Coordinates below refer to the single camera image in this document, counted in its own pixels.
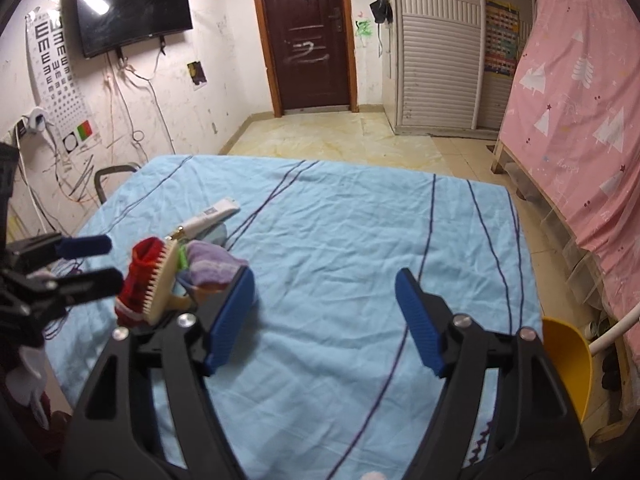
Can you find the green small item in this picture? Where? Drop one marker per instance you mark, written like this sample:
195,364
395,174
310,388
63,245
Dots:
182,256

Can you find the person's left hand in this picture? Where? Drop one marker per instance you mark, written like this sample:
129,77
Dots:
27,375

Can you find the pink tree-print curtain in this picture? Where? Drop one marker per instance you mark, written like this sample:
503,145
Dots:
575,135

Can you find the green wall sticker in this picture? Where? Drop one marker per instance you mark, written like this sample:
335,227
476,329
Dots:
363,28

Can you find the light blue bedsheet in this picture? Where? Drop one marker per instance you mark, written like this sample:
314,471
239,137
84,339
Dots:
325,260

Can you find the wooden scrubbing brush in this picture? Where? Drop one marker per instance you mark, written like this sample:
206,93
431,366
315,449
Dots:
162,285

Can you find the white squeeze tube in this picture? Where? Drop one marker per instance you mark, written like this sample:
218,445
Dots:
212,214

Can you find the purple cloth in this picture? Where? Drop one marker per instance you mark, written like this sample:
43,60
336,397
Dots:
212,265

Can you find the white louvered wardrobe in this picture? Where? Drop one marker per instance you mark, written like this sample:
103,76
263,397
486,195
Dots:
435,60

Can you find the black hanging bag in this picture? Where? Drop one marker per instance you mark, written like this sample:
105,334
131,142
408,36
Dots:
380,10

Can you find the white power adapter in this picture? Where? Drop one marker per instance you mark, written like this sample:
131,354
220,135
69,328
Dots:
36,120

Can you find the dark brown door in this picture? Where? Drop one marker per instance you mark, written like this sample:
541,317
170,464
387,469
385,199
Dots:
305,35

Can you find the red knitted sock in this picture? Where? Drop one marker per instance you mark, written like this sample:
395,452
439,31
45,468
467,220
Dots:
140,280

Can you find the yellow plastic chair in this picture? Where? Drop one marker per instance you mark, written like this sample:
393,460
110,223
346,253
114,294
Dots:
565,360

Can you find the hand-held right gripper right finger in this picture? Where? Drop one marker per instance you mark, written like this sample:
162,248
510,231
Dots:
422,325

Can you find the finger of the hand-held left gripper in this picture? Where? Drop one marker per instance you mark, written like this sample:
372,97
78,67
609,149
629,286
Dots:
87,246
95,285

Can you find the grey chair backrest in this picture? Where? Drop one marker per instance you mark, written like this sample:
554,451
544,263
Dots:
112,170

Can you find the colourful grid wall poster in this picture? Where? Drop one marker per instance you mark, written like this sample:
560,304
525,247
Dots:
501,40

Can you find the white eye chart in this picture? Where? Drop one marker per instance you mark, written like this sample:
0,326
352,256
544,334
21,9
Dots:
57,85

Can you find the wooden bunk bed frame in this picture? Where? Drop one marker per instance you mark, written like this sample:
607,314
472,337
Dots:
500,155

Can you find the black wall television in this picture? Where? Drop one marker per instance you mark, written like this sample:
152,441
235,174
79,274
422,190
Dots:
132,7

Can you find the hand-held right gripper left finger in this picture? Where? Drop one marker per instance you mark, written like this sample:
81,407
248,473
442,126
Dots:
230,320

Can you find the white metal pipe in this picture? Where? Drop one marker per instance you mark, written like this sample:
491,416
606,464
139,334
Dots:
617,330

